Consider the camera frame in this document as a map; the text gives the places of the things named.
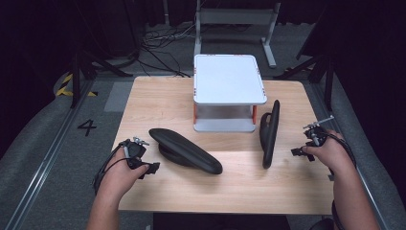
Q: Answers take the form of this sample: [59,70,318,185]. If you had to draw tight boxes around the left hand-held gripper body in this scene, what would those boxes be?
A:
[123,136,151,170]

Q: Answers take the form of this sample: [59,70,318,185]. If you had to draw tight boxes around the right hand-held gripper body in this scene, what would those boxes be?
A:
[303,115,335,148]

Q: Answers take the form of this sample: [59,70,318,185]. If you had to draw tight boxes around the person's right hand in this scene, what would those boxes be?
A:
[301,128,355,175]

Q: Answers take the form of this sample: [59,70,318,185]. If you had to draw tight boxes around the person's left hand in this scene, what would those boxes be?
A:
[97,147,150,200]

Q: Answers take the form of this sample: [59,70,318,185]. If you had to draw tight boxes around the black slipper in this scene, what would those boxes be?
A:
[259,99,282,170]
[148,127,224,175]

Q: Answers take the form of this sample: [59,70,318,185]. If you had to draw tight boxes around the black tripod stand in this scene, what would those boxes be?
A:
[68,47,133,109]
[273,54,336,111]

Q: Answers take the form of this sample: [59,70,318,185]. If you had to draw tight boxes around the white two-tier shoe rack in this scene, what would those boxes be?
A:
[192,54,268,133]

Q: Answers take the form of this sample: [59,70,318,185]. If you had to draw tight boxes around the grey metal pole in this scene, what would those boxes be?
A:
[162,0,170,27]

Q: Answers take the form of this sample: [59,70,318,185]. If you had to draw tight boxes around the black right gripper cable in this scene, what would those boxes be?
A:
[324,131,358,171]

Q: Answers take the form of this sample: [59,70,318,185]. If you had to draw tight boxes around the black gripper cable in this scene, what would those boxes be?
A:
[324,131,358,171]
[92,143,129,196]

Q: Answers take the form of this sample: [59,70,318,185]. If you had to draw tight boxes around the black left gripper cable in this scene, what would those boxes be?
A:
[92,143,129,196]

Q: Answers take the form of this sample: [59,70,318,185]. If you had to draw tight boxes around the tangle of black floor cables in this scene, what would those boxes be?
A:
[140,22,196,79]

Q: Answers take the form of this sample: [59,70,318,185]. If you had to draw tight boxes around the grey metal table frame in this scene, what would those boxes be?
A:
[193,0,282,69]

